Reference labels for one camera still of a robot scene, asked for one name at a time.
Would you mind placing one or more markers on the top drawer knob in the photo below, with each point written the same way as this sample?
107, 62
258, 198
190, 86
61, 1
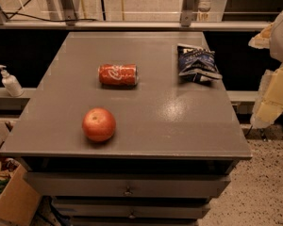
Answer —
127, 192

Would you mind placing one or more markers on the white pump soap bottle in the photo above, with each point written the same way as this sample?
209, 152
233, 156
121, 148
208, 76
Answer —
10, 82

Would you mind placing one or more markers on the cardboard box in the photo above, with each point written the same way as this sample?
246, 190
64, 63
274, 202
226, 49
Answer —
18, 200

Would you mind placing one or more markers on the drawer knob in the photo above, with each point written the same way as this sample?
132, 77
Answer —
132, 215
127, 192

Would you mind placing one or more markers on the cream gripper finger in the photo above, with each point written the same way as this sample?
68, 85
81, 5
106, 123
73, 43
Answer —
269, 103
262, 39

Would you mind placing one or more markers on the red apple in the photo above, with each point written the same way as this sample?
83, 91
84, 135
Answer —
98, 124

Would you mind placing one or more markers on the grey drawer cabinet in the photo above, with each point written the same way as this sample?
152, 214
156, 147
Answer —
174, 145

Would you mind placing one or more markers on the blue chip bag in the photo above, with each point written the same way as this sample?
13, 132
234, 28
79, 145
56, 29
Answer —
196, 64

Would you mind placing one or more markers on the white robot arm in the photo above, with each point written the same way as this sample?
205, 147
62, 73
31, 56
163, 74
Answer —
276, 39

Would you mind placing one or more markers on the red coke can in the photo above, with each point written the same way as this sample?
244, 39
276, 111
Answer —
118, 75

